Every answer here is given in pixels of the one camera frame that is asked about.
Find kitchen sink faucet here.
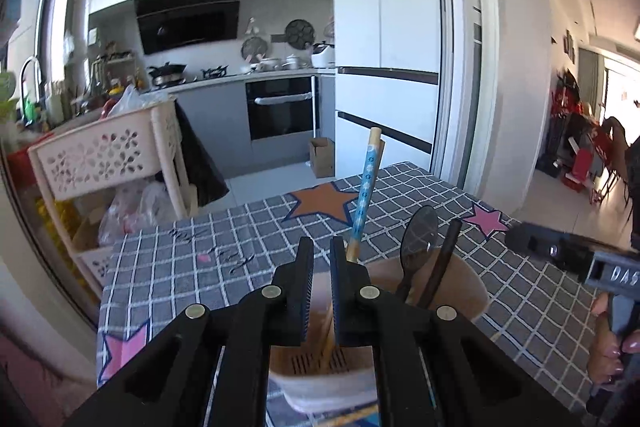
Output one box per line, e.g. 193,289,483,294
20,55,42,126

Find right hand pink nails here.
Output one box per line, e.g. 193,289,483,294
587,293,640,385

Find beige utensil holder caddy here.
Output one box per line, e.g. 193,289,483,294
267,248,490,415

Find black spoon in holder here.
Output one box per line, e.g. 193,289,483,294
395,206,438,301

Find grey checkered tablecloth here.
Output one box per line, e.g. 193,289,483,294
96,162,594,413

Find blue patterned chopstick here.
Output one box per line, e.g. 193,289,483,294
346,127,385,262

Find small cardboard box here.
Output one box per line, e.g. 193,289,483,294
309,138,335,179

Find black built-in oven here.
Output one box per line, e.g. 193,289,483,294
245,76,318,141

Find white perforated storage cart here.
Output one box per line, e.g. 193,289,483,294
28,98,198,296

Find white plastic bag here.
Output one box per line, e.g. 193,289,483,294
106,86,172,117

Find black wok on stove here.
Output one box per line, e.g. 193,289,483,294
148,62,186,88

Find black range hood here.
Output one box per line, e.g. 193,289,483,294
134,0,241,55

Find white refrigerator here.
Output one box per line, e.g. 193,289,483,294
334,0,442,178

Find black utensil handle in holder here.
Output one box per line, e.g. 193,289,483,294
418,219,462,309

